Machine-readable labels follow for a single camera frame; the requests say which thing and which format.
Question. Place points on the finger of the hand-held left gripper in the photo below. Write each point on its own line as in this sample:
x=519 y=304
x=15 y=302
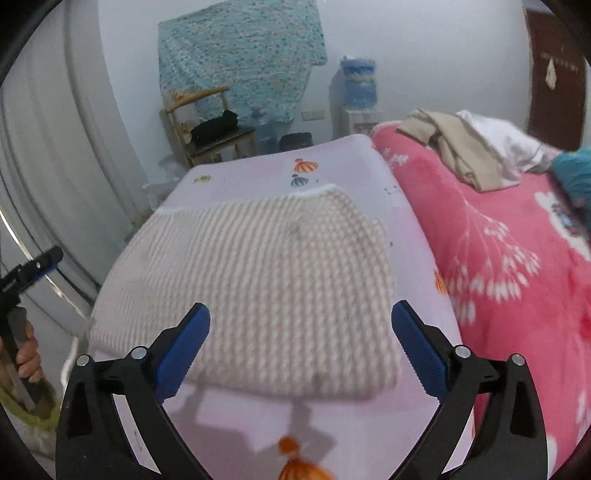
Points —
x=37 y=270

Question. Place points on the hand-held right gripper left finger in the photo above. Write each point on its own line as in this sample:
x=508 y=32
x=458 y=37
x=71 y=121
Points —
x=182 y=355

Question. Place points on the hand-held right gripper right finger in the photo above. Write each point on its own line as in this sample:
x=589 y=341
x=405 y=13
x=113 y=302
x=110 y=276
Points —
x=420 y=353

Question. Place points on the beige checked coat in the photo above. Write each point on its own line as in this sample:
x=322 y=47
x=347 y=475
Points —
x=258 y=286

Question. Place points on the person's left hand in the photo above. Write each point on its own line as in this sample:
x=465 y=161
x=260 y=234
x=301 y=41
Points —
x=30 y=355

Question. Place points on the yellow-green cloth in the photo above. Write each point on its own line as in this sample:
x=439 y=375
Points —
x=27 y=415

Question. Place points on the pink floral blanket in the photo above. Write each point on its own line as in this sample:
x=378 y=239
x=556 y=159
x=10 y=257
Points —
x=508 y=286

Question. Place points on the grey curtain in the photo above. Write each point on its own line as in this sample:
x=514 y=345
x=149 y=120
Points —
x=60 y=147

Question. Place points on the beige garment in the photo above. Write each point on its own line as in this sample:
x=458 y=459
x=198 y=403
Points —
x=466 y=152

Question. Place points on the wooden chair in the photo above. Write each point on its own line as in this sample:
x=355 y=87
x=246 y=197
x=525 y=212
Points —
x=221 y=138

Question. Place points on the black bag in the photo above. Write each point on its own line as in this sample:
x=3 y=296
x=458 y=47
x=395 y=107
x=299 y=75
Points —
x=214 y=125

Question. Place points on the teal garment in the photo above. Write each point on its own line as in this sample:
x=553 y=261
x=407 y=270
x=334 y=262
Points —
x=575 y=177

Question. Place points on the black bin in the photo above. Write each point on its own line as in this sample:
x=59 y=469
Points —
x=296 y=141

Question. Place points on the blue water dispenser bottle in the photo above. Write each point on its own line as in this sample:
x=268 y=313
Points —
x=359 y=83

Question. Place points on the brown wooden door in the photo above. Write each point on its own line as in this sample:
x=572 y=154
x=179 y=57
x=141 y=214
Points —
x=561 y=106

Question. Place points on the teal patterned cloth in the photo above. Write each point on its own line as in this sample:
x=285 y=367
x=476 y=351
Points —
x=240 y=50

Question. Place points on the white wall socket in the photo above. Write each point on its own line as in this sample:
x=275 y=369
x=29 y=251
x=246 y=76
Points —
x=313 y=115

